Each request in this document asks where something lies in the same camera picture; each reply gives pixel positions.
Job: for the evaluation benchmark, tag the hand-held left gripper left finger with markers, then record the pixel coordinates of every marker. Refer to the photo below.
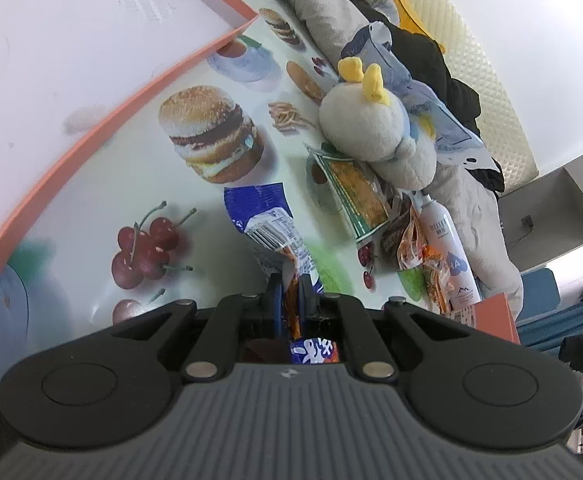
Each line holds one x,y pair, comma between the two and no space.
275,305

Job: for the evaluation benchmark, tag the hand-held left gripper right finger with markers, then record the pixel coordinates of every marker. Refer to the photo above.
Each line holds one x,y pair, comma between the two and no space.
304,310

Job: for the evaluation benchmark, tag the blue snack packet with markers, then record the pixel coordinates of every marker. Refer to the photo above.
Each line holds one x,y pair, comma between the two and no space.
266,220

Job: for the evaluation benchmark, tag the clear snack packet green edge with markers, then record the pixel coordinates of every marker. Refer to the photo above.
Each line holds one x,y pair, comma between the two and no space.
356,195

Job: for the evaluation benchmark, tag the pile of small foil snacks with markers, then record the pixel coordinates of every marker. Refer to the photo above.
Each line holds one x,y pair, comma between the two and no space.
416,245

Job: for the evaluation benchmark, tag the deep pink box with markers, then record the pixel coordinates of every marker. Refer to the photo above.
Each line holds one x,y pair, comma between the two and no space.
496,317

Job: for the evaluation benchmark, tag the shallow pink box lid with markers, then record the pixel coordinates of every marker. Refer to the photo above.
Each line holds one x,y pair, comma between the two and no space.
71,60

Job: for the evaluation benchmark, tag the white spray bottle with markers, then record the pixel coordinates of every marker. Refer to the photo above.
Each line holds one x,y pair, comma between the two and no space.
441,240

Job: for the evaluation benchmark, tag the food print plastic sheet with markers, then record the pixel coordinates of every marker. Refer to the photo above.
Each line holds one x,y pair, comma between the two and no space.
121,185

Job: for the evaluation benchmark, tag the grey plush toy yellow crest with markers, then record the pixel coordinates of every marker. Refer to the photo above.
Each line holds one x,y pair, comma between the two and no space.
361,120

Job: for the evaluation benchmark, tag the light blue printed cloth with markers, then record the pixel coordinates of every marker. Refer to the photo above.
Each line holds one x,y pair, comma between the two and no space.
446,135

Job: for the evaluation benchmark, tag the blue chair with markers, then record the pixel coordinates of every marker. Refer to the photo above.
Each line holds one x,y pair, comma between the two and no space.
539,285

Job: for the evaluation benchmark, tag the blue curtain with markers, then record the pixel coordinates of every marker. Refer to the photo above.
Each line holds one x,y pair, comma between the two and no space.
561,320

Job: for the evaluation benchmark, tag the grey white wardrobe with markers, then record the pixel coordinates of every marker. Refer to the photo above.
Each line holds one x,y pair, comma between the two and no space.
546,220

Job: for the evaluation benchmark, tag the black clothing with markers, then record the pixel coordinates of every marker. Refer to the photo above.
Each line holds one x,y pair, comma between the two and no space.
456,90

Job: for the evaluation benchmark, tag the grey duvet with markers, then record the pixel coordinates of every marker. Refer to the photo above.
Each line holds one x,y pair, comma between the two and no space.
316,10

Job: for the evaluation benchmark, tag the cream quilted headboard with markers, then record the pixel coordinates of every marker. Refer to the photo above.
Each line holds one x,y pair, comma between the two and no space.
486,60

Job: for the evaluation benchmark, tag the black wall socket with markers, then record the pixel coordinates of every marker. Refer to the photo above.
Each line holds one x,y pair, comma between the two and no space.
526,222

